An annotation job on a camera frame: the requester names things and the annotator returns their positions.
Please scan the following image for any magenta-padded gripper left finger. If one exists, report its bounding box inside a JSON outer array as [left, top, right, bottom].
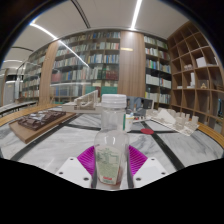
[[55, 145, 99, 189]]

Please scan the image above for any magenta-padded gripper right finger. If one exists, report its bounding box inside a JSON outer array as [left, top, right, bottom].
[[125, 145, 168, 189]]

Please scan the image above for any clear plastic bottle white cap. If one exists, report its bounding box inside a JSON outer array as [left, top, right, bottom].
[[93, 93, 131, 188]]

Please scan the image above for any flat round red coaster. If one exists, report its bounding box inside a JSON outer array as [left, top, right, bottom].
[[139, 128, 155, 136]]

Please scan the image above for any small flat white model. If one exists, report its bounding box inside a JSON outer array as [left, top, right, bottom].
[[133, 114, 158, 123]]

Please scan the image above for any white city block model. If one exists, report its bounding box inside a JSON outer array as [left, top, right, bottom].
[[146, 107, 200, 137]]

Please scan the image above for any dark grey building model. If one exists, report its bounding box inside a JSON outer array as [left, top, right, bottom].
[[125, 96, 155, 118]]

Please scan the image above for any white columned building model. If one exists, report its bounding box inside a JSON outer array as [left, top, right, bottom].
[[61, 89, 103, 115]]

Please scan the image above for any narrow dark bookshelf unit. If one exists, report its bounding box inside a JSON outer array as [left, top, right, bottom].
[[143, 34, 173, 108]]

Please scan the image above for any wooden cubby shelf unit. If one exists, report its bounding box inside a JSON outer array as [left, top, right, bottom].
[[166, 20, 224, 135]]

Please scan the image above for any large wooden bookshelf unit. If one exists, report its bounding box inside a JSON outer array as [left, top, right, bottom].
[[19, 30, 122, 105]]

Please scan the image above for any straight ceiling light strip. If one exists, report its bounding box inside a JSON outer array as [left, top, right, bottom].
[[130, 0, 144, 31]]

